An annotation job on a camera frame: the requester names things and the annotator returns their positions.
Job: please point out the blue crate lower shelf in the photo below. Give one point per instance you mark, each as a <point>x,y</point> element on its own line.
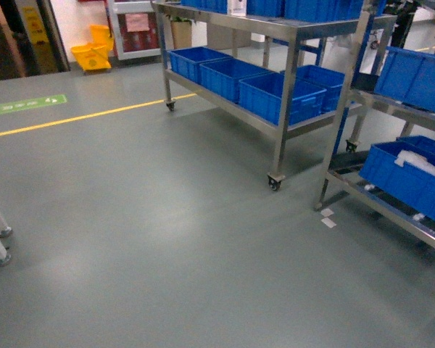
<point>408,184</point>

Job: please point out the blue crate shelf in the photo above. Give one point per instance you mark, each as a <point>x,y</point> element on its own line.
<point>408,184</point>
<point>408,76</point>

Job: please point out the steel shelf rack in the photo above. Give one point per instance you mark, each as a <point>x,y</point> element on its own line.
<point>344,168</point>

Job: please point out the blue crate middle shelf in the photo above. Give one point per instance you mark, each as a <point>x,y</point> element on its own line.
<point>408,76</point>

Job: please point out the blue crate on rack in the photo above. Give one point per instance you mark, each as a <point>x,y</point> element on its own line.
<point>186,62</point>
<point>331,80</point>
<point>222,77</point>
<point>262,95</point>

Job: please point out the yellow mop bucket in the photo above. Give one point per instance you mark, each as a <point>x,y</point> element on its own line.
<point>94,56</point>

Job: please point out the white plastic bag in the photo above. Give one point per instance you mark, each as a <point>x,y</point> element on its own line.
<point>416,160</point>

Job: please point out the yellow wet floor sign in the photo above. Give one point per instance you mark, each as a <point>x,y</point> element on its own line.
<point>35,27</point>

